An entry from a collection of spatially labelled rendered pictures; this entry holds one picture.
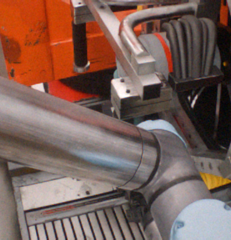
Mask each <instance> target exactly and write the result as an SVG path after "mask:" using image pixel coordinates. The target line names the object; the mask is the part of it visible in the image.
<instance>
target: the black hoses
mask: <svg viewBox="0 0 231 240"><path fill-rule="evenodd" d="M162 29H163V30H164V31H166V32H167V33H166V38H167V39H168V41H169V45H170V50H171V55H172V70H173V72H169V73H168V83H169V84H170V86H171V88H172V89H173V91H174V92H179V91H187V90H189V89H195V88H202V87H205V86H210V85H216V84H220V83H222V79H223V76H224V74H223V72H222V71H221V70H219V68H218V67H217V66H216V65H213V61H214V58H215V51H216V44H217V32H219V31H220V26H219V25H217V24H216V23H215V22H214V21H213V20H212V19H211V18H210V19H209V18H199V19H198V18H197V17H195V16H193V15H187V16H183V17H182V18H180V19H178V20H171V21H170V22H169V23H167V22H166V23H164V24H162ZM185 43H186V45H185Z"/></svg>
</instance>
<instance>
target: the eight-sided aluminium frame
mask: <svg viewBox="0 0 231 240"><path fill-rule="evenodd" d="M227 2H228V6H229V10H230V15H231V0H227ZM160 6H167V4H159V5H157V4H156V6H155V7H156V8H157V7H160ZM150 8H153V5H147V6H142V10H144V9H150ZM165 21H166V19H162V20H157V21H155V23H154V30H153V31H152V21H151V22H148V23H145V24H141V33H140V35H144V34H153V33H160V32H162V33H164V32H165V31H164V30H163V29H162V24H164V23H165ZM158 115H159V118H160V120H163V121H166V122H168V123H170V124H171V125H172V126H173V127H174V128H175V129H176V131H177V133H178V134H179V135H180V136H181V137H182V139H183V140H184V143H185V144H186V146H187V150H188V153H189V155H190V157H192V160H193V162H194V164H195V165H196V167H197V169H198V171H200V172H203V173H206V174H212V175H215V176H221V177H223V178H224V179H227V178H229V179H231V143H230V146H229V149H228V151H217V150H211V149H208V148H207V147H206V145H205V143H204V142H203V140H202V138H201V137H200V135H199V134H198V132H197V130H196V129H195V127H194V126H193V124H192V122H191V120H190V119H189V118H188V116H187V114H186V113H185V110H184V109H183V108H182V106H181V104H180V101H179V100H178V96H177V92H173V93H172V100H171V101H170V108H169V110H167V111H162V112H158ZM173 116H176V118H177V120H178V123H179V125H180V127H181V129H182V130H181V129H180V128H179V126H178V124H177V122H176V120H175V118H174V117H173ZM182 131H183V132H184V133H185V135H184V133H183V132H182ZM185 136H186V138H187V139H188V141H189V143H190V144H189V143H188V141H187V140H186V138H185ZM190 145H191V146H192V148H193V149H192V148H191V146H190Z"/></svg>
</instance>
